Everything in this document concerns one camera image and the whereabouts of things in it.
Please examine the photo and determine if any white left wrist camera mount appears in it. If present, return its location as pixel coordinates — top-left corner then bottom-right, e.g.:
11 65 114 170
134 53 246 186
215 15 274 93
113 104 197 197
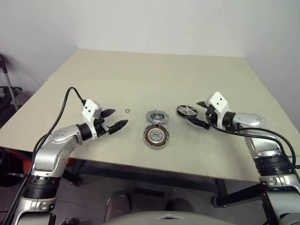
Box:
81 99 104 141

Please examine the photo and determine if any grey metal stand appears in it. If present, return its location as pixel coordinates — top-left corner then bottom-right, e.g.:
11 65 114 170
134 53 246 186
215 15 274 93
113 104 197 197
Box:
0 53 23 111

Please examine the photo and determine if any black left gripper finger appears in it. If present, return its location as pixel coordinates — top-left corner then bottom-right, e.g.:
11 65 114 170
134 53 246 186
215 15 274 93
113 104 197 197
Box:
101 108 116 118
109 119 129 135

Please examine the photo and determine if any grey toothed motor end cap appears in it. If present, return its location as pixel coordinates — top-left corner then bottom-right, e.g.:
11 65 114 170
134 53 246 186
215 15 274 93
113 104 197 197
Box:
146 109 170 124

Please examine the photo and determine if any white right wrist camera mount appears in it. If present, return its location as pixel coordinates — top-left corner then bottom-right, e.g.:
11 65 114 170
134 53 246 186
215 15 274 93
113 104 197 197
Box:
208 91 232 128

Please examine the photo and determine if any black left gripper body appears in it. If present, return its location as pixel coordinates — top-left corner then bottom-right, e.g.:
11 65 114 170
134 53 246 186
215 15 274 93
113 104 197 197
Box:
93 116 112 138

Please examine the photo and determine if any black table frame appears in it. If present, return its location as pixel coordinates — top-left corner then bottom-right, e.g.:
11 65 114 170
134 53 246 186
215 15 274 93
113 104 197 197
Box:
62 158 268 209

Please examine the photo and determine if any motor stator with copper windings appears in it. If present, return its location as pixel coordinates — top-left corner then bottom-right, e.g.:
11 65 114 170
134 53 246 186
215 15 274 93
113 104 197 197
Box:
142 124 169 149

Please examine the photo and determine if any grey robot torso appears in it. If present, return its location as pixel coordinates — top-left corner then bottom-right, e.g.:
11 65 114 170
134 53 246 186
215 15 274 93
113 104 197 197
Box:
100 210 235 225

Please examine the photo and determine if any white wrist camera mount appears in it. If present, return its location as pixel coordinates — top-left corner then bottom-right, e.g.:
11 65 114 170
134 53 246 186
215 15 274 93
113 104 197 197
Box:
81 99 104 141
208 91 232 128

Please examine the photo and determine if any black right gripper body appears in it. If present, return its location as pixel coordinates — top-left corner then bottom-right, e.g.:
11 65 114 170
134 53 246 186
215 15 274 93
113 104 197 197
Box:
205 105 218 127

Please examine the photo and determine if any silver spoked black-rimmed rotor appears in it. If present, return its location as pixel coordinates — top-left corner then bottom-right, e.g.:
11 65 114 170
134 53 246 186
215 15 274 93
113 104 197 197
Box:
176 104 199 119

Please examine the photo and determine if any dark rounded shape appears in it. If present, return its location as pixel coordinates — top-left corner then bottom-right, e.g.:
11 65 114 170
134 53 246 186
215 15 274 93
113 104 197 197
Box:
103 190 132 223

